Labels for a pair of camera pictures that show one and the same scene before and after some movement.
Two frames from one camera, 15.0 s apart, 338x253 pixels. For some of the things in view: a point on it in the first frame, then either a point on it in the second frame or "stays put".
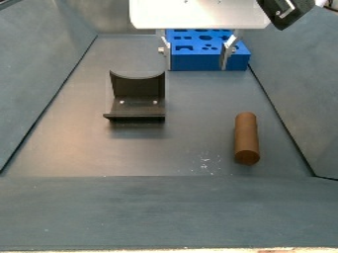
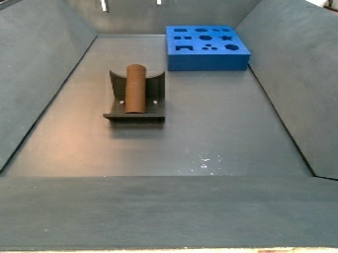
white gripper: x=195 y=15 → x=103 y=5
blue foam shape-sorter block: x=195 y=49 stays put
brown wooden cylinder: x=246 y=144 → x=135 y=89
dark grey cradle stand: x=137 y=99 stays put
